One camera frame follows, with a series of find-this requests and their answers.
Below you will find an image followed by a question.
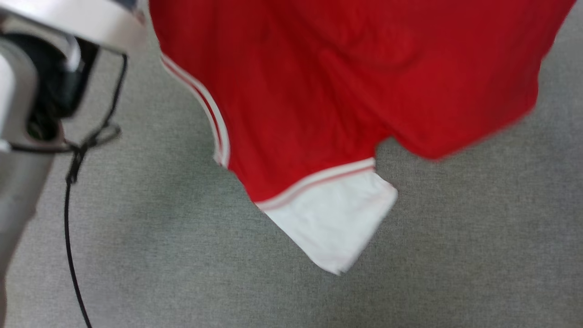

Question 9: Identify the red and white sports jersey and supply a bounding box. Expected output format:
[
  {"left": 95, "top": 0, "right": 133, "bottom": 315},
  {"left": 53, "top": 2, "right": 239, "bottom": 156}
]
[{"left": 148, "top": 0, "right": 577, "bottom": 276}]

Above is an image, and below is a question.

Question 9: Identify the grey fabric sofa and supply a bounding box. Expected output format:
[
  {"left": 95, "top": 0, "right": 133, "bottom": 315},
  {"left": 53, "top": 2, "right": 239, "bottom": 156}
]
[{"left": 0, "top": 0, "right": 583, "bottom": 328}]

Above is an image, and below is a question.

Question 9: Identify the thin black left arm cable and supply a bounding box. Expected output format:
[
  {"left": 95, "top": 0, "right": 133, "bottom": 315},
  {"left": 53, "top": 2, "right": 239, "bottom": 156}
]
[{"left": 9, "top": 52, "right": 129, "bottom": 328}]

